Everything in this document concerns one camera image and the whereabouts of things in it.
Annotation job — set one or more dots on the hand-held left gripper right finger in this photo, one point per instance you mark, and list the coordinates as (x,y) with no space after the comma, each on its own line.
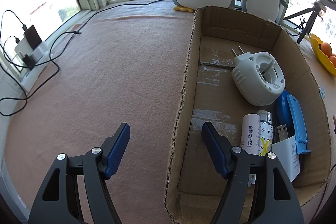
(214,150)

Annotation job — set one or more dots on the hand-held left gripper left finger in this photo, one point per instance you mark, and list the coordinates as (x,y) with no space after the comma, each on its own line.
(118,150)

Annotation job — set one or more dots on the pale pink tube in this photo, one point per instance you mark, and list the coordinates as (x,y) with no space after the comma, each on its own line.
(250,134)

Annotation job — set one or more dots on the cardboard box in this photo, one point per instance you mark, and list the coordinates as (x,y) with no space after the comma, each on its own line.
(210,98)

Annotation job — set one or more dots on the white patterned tube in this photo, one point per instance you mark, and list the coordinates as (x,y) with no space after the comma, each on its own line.
(265,134)

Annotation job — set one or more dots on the white charger adapter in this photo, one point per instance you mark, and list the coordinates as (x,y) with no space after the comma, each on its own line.
(286,158)

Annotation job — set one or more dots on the white plug-in device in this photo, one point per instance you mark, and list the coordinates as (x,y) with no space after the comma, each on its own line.
(249,82)

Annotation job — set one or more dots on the blue round case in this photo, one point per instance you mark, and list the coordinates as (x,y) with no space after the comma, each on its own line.
(282,111)

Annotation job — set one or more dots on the light blue plastic clip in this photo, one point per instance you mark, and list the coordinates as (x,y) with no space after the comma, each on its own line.
(298,121)

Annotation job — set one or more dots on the pink felt mat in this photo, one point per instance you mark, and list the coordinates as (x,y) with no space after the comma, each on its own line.
(105,87)

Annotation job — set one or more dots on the white power strip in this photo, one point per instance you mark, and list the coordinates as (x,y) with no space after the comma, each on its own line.
(36,69)

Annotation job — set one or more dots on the small teal bottle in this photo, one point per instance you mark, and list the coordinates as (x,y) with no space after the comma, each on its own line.
(321,92)

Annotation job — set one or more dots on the black plug adapter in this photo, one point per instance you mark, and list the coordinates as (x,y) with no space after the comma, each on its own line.
(29,62)

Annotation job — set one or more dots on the white power bank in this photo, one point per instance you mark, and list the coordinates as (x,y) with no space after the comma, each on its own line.
(23,45)

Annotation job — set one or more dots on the yellow fruit bowl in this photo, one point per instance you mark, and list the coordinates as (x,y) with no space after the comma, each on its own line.
(324,61)

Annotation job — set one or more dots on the black power bank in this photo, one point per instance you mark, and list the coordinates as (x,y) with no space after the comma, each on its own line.
(32,36)

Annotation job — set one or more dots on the pale checked cloth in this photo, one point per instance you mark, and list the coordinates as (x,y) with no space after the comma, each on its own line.
(147,8)

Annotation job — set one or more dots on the pile of wrapped candies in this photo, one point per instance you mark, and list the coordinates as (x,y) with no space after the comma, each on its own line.
(320,48)

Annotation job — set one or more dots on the orange fruit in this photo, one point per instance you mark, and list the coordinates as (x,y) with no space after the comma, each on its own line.
(332,59)
(327,47)

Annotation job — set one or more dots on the black tripod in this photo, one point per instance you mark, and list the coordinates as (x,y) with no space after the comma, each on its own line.
(308,24)

